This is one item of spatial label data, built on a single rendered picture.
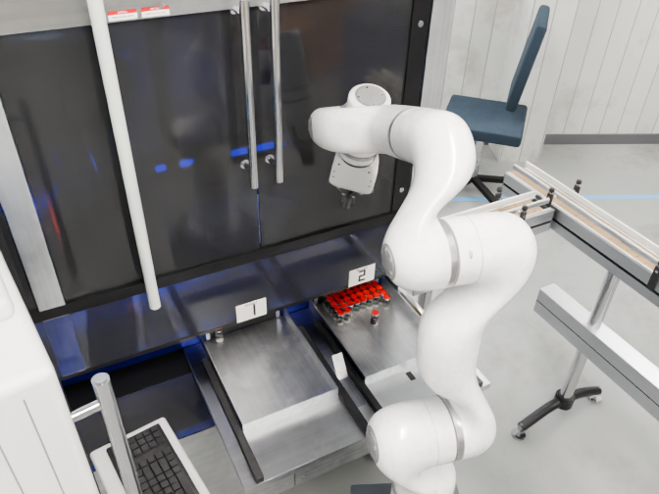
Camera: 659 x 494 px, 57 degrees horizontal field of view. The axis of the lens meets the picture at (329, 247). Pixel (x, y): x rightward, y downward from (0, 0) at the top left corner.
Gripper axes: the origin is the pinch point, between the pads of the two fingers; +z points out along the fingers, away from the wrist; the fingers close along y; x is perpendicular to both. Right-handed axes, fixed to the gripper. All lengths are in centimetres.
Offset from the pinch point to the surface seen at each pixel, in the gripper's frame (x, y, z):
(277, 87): -0.9, 18.9, -26.7
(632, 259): -44, -92, 44
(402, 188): -19.2, -12.3, 13.0
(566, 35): -275, -93, 116
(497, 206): -61, -49, 55
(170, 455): 57, 25, 44
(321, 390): 31, -6, 41
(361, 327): 6.2, -12.1, 47.8
